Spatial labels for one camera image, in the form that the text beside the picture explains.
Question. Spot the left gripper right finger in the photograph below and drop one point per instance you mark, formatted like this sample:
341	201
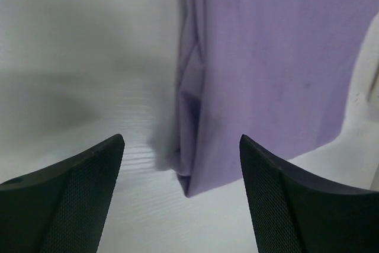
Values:
293	210

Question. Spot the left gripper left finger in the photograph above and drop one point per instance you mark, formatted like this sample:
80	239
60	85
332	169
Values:
62	207

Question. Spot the purple t shirt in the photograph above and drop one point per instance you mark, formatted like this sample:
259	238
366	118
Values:
277	71

